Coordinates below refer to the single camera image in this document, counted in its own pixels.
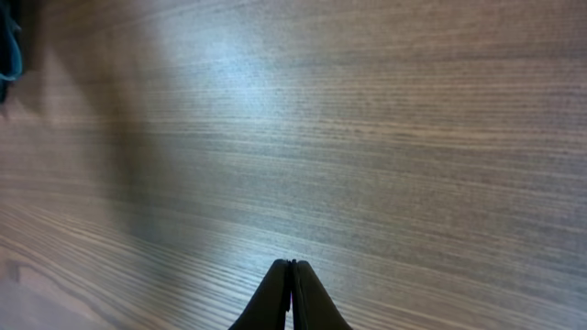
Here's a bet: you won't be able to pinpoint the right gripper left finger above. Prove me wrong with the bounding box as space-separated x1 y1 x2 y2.
229 259 292 330

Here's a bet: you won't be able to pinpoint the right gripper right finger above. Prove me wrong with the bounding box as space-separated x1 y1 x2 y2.
292 260 352 330

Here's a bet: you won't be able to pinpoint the black shorts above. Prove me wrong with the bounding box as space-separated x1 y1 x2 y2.
1 0 23 104

